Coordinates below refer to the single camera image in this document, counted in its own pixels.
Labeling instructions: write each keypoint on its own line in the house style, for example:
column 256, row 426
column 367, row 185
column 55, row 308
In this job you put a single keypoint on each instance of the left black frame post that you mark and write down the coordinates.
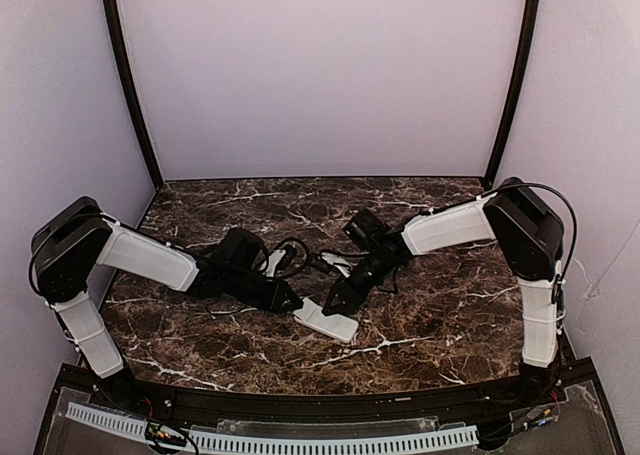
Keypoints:
column 129, row 90

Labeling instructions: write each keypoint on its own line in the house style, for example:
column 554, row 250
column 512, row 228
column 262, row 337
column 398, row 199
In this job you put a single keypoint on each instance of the right black frame post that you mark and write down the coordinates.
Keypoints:
column 525, row 40

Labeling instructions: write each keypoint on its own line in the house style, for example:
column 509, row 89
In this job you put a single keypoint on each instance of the white remote control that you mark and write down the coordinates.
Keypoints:
column 337, row 327

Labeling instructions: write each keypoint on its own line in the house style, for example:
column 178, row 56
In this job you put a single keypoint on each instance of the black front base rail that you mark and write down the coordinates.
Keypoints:
column 572, row 418

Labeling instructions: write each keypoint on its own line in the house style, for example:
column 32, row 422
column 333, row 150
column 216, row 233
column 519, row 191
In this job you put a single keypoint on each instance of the white slotted cable duct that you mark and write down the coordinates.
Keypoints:
column 415, row 436

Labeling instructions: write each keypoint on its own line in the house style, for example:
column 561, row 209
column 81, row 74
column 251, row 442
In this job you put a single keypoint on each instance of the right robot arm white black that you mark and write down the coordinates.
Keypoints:
column 527, row 230

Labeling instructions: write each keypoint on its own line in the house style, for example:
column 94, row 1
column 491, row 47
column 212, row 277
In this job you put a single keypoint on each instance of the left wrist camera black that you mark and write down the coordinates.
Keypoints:
column 280, row 259

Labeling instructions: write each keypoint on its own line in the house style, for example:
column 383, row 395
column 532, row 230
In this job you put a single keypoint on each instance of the black frame post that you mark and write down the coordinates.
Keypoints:
column 525, row 40
column 129, row 90

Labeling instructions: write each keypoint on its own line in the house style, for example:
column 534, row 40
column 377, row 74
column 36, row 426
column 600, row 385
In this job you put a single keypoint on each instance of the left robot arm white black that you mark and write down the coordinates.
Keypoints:
column 65, row 251

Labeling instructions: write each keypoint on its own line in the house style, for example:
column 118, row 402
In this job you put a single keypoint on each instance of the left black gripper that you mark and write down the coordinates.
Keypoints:
column 272, row 295

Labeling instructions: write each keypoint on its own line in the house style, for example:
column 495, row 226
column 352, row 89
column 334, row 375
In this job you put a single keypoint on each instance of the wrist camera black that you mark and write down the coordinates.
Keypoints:
column 280, row 259
column 322, row 265

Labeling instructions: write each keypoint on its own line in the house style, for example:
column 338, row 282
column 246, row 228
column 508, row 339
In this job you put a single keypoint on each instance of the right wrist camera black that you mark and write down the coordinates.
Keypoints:
column 322, row 265

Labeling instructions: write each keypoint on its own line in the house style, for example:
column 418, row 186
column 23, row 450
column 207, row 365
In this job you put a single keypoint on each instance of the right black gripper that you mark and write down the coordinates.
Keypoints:
column 351, row 290

